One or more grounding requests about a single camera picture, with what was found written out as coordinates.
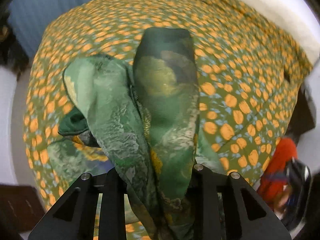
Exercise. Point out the dark hanging clothes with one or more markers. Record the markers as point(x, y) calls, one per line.
point(11, 50)

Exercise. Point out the dark wooden furniture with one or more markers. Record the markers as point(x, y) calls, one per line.
point(20, 207)

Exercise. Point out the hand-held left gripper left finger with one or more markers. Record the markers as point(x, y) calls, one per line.
point(112, 200)

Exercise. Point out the person's right forearm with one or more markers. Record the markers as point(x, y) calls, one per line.
point(277, 160)

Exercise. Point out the green landscape print jacket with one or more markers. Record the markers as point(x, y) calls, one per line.
point(165, 105)

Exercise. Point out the olive bedspread with orange print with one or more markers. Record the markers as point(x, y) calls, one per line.
point(237, 92)

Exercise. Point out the blue curtain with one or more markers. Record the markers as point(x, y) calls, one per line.
point(62, 5)

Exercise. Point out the white bed sheet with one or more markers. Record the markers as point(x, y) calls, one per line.
point(280, 12)

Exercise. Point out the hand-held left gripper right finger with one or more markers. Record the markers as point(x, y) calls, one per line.
point(205, 192)

